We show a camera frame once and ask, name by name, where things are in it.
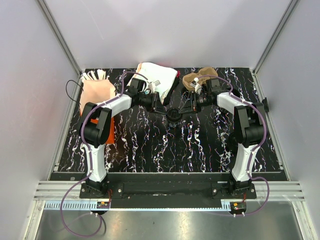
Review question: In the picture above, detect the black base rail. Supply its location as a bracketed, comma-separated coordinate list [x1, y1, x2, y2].
[79, 172, 257, 210]

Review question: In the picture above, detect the stack of white napkins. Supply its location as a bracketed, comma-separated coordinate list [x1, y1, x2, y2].
[123, 62, 178, 108]

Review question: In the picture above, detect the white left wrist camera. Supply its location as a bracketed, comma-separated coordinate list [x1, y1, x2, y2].
[147, 80, 161, 93]

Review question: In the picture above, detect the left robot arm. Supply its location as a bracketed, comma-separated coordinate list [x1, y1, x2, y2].
[79, 78, 166, 198]

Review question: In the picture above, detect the black cup lid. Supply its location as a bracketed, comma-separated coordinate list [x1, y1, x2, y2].
[166, 107, 182, 123]

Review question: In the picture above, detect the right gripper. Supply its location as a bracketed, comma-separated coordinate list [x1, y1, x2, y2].
[179, 91, 213, 116]

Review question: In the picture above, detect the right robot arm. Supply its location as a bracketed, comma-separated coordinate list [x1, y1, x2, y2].
[178, 75, 268, 199]

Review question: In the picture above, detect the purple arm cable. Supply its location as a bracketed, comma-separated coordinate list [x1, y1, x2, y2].
[193, 75, 271, 216]
[59, 71, 150, 238]

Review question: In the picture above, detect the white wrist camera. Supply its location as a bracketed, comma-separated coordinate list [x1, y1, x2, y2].
[190, 77, 202, 94]
[147, 80, 161, 93]

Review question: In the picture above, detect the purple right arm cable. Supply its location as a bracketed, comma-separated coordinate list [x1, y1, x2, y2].
[193, 75, 271, 216]

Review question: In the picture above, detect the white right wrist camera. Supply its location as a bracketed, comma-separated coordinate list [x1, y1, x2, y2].
[190, 77, 202, 94]

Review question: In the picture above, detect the black cloth under napkins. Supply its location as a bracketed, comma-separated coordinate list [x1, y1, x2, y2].
[162, 71, 180, 106]

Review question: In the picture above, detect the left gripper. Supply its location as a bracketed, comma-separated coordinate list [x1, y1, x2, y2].
[138, 92, 167, 116]

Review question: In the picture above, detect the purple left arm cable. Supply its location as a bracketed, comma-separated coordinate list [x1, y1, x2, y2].
[59, 71, 150, 238]

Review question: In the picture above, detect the orange paper bag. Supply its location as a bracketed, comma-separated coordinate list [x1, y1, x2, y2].
[79, 79, 117, 145]

